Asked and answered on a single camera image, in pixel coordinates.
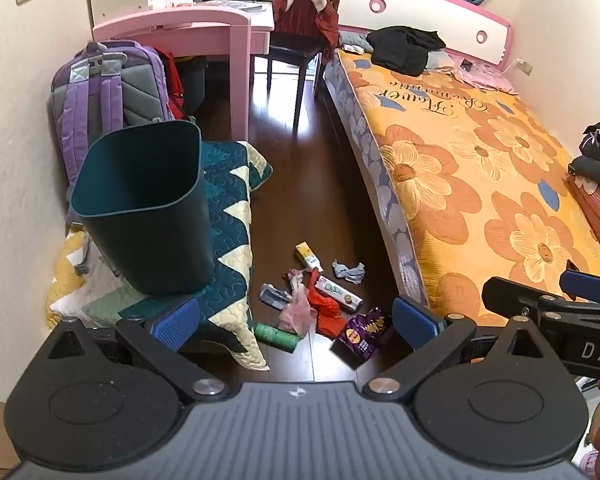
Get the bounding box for white green toothpaste box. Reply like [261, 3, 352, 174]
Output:
[314, 275, 365, 312]

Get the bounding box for yellow white carton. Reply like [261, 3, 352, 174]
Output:
[294, 241, 323, 272]

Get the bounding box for red garment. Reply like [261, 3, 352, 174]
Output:
[272, 0, 342, 66]

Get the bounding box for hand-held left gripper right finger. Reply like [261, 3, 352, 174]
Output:
[362, 297, 553, 406]

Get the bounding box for pink desk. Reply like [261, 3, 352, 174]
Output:
[91, 0, 276, 143]

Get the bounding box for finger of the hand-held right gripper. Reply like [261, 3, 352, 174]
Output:
[481, 276, 581, 331]
[560, 259, 600, 306]

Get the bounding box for purple snack packet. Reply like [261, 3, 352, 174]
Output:
[330, 307, 393, 371]

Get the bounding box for teal zigzag quilt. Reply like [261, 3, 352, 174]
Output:
[47, 140, 273, 371]

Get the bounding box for black bin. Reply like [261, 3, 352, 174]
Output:
[180, 57, 208, 116]

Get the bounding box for grey cloth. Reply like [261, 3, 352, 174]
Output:
[337, 30, 376, 56]

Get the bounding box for papers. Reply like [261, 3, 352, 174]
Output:
[195, 0, 266, 13]

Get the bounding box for green bottle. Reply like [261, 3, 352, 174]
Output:
[253, 322, 300, 353]

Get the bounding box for grey blue wrapper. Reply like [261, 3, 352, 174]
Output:
[258, 283, 292, 311]

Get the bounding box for black clothing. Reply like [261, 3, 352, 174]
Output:
[366, 25, 447, 77]

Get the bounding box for grey paper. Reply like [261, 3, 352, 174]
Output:
[331, 259, 367, 285]

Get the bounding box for pink pillow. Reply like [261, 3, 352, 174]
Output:
[450, 60, 521, 96]

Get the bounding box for purple grey backpack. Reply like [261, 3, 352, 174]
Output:
[50, 40, 183, 276]

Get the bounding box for dark green trash bin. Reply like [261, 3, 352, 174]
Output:
[70, 120, 216, 297]

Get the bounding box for pink white headboard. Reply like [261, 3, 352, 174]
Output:
[327, 0, 513, 66]

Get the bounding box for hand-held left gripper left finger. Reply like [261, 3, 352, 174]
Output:
[45, 296, 231, 406]

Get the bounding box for black chair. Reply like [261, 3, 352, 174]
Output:
[266, 0, 341, 131]

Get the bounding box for pink plastic bag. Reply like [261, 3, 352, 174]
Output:
[278, 280, 318, 336]

